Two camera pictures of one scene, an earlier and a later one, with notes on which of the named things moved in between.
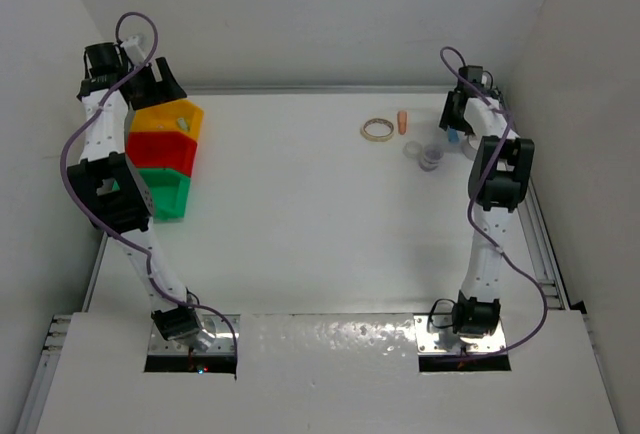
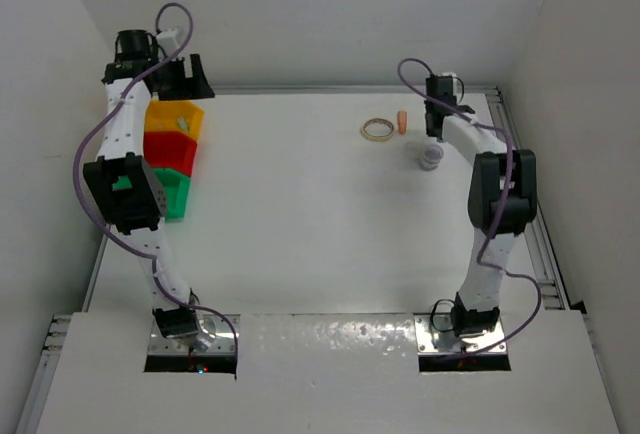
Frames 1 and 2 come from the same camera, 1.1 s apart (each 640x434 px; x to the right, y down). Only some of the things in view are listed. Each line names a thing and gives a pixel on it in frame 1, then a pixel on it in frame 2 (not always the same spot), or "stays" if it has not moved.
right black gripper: [449, 119] → [431, 132]
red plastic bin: [163, 149] stays
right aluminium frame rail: [537, 240] stays
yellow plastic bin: [175, 116] stays
